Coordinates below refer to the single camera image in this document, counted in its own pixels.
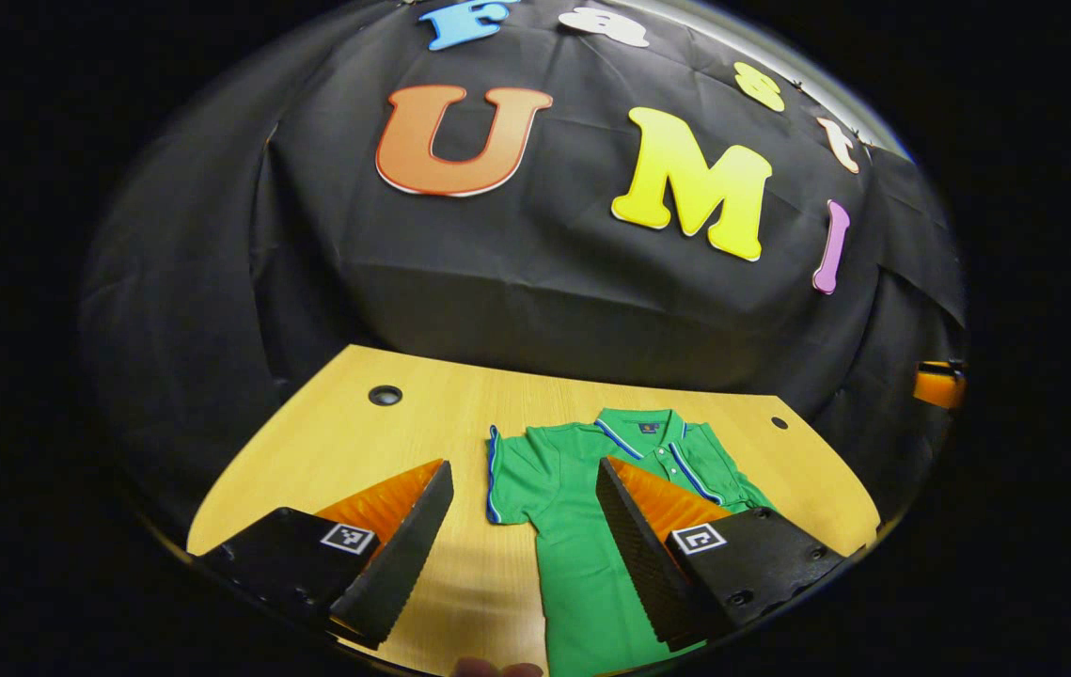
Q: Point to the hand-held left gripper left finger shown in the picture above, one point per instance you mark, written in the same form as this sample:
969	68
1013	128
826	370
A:
394	574

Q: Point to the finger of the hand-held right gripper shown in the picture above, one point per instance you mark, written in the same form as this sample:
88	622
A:
939	387

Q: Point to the green T-shirt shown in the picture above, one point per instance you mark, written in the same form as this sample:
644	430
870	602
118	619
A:
582	564

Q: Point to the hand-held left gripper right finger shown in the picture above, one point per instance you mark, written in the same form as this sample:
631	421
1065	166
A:
653	574

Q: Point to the black backdrop cloth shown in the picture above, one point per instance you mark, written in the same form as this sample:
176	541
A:
544	282

